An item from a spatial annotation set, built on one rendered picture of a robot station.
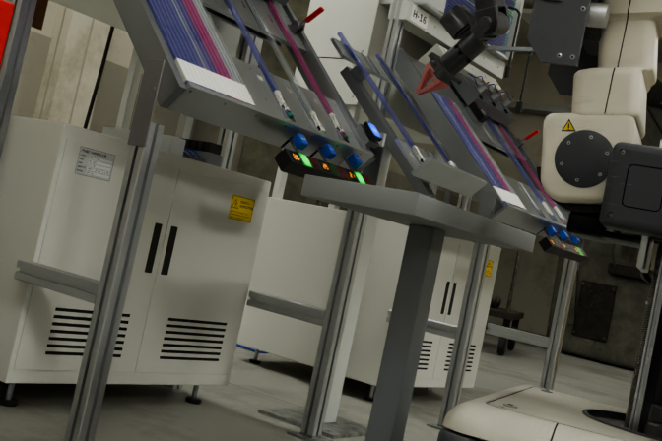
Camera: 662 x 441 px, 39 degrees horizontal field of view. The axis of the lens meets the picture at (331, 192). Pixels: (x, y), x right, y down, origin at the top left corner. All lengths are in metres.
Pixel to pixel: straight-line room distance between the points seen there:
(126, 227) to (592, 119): 0.88
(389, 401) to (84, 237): 0.76
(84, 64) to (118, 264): 3.75
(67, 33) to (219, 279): 3.16
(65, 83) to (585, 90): 4.02
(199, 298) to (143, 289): 0.20
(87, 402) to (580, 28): 1.13
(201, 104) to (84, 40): 3.62
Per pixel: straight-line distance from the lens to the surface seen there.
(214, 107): 1.92
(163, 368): 2.38
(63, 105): 5.42
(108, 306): 1.81
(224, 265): 2.45
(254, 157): 5.53
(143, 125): 1.81
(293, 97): 2.25
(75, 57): 5.46
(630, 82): 1.75
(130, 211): 1.80
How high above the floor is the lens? 0.47
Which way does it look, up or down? 3 degrees up
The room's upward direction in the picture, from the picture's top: 12 degrees clockwise
